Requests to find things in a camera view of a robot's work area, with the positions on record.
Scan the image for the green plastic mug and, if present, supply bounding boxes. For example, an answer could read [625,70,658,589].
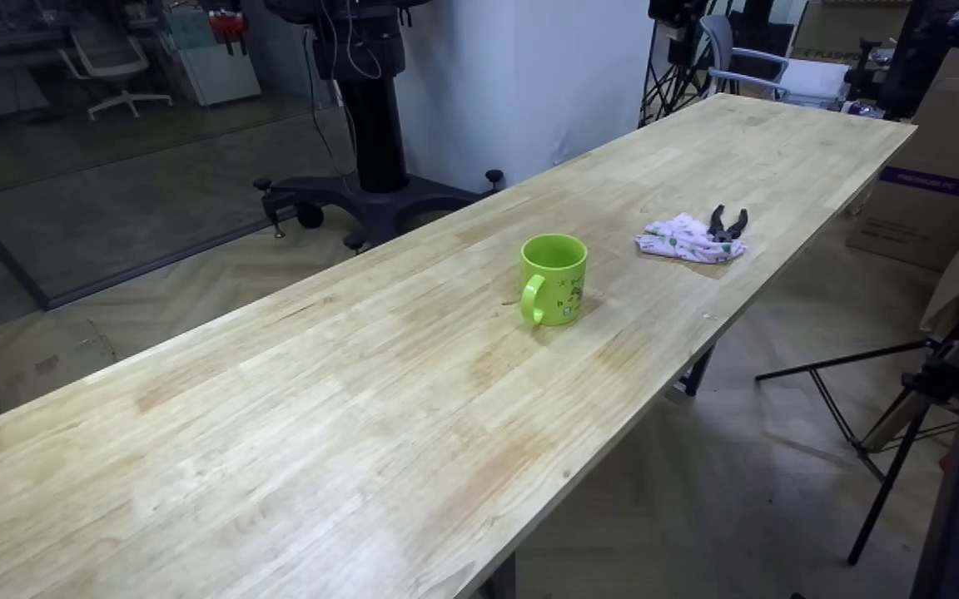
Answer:
[517,230,594,331]

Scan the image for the white crumpled cloth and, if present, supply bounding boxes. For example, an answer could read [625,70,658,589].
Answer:
[637,208,749,265]

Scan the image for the black table leg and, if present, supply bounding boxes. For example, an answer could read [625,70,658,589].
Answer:
[677,344,720,399]

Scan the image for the black pliers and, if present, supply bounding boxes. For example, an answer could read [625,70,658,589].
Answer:
[705,203,751,247]

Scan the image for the white storage cabinet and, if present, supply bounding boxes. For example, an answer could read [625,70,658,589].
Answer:
[156,0,264,110]

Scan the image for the grey white chair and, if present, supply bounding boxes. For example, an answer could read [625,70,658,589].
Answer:
[699,9,857,113]

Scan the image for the white base office chair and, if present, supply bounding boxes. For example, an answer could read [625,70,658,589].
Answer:
[57,21,176,124]

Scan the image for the black tripod stand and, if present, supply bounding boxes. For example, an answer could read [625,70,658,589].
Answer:
[751,257,959,570]

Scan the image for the large cardboard box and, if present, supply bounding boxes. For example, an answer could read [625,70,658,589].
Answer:
[844,42,959,275]

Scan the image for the black wheeled robot pedestal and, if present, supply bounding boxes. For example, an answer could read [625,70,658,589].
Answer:
[254,62,505,254]

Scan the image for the black camera tripod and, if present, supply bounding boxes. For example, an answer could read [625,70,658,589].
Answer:
[638,0,720,126]

